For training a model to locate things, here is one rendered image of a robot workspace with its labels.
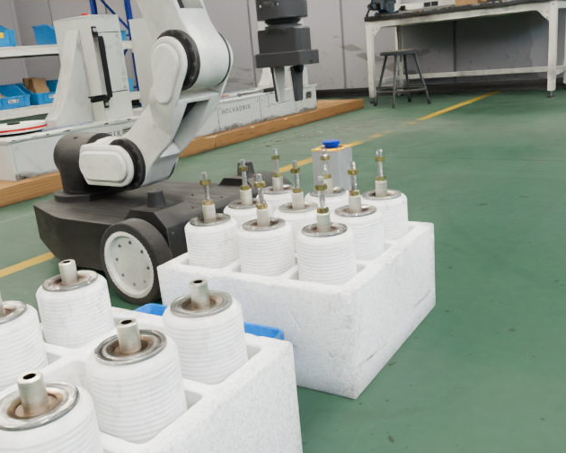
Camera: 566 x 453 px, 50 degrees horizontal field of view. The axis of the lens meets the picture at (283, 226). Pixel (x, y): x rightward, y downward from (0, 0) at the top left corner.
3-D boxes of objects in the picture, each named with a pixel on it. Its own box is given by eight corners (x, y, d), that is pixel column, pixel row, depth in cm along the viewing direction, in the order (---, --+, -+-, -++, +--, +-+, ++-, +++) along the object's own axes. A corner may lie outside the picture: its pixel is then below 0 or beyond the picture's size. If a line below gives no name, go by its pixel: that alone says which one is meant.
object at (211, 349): (165, 446, 77) (144, 315, 72) (212, 406, 85) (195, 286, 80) (226, 466, 72) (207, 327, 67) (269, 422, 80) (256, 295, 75)
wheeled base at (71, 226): (6, 262, 175) (-20, 147, 166) (140, 215, 216) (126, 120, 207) (166, 296, 140) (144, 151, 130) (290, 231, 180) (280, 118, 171)
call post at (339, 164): (320, 278, 148) (310, 151, 140) (333, 268, 154) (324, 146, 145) (347, 281, 144) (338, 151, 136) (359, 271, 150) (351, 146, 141)
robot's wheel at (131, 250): (106, 298, 148) (92, 219, 142) (122, 291, 152) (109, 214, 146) (165, 313, 137) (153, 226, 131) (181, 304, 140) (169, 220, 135)
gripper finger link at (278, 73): (287, 100, 111) (284, 65, 110) (278, 102, 109) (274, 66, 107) (279, 101, 112) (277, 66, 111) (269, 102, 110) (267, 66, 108)
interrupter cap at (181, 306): (156, 315, 73) (155, 309, 73) (197, 291, 79) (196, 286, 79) (207, 324, 69) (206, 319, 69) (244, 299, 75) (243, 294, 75)
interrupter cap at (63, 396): (-27, 421, 54) (-29, 414, 53) (44, 380, 60) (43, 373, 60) (27, 443, 50) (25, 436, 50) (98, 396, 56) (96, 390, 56)
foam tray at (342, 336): (169, 355, 116) (155, 266, 111) (278, 282, 148) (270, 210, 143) (356, 401, 96) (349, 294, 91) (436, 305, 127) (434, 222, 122)
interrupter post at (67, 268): (58, 286, 86) (54, 263, 85) (72, 279, 88) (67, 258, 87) (69, 288, 85) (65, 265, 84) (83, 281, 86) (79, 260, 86)
